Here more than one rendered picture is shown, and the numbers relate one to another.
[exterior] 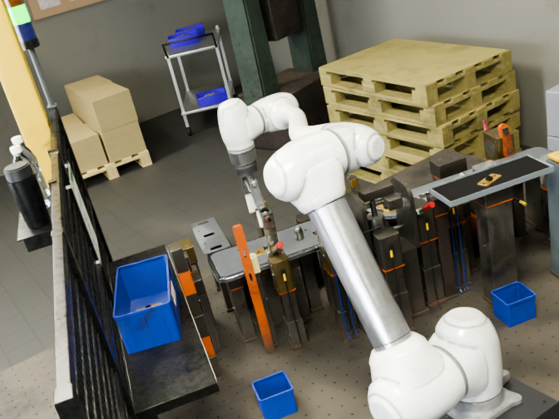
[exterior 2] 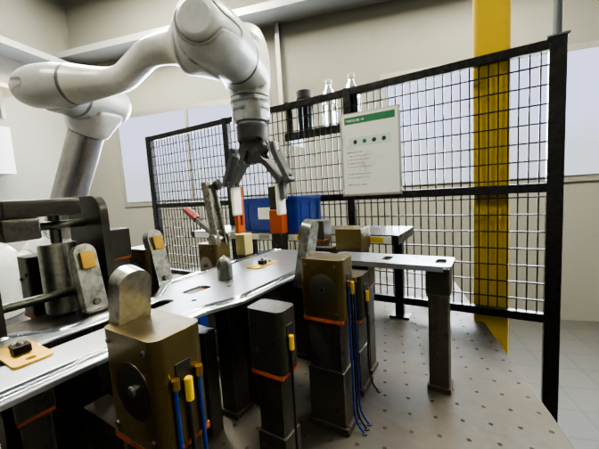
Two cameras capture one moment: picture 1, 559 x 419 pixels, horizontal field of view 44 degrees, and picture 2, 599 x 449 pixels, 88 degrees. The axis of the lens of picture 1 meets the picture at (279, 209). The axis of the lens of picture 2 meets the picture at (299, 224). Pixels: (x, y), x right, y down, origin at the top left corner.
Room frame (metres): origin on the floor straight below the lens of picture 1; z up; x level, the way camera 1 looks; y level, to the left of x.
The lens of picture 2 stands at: (2.76, -0.40, 1.17)
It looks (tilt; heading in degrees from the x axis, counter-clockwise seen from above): 6 degrees down; 134
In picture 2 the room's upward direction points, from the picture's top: 4 degrees counter-clockwise
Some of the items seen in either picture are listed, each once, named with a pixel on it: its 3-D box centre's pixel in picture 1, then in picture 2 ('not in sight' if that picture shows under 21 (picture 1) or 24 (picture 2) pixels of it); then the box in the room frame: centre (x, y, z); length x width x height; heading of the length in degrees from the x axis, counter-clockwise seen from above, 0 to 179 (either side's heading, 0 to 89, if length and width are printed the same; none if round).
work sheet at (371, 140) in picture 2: (81, 214); (370, 153); (2.15, 0.64, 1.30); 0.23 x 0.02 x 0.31; 12
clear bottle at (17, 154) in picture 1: (27, 178); (329, 104); (1.94, 0.69, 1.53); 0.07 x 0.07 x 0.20
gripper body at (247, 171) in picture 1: (247, 174); (253, 144); (2.17, 0.08, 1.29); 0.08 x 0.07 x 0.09; 12
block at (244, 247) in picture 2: (262, 302); (248, 294); (2.03, 0.13, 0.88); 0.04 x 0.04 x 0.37; 12
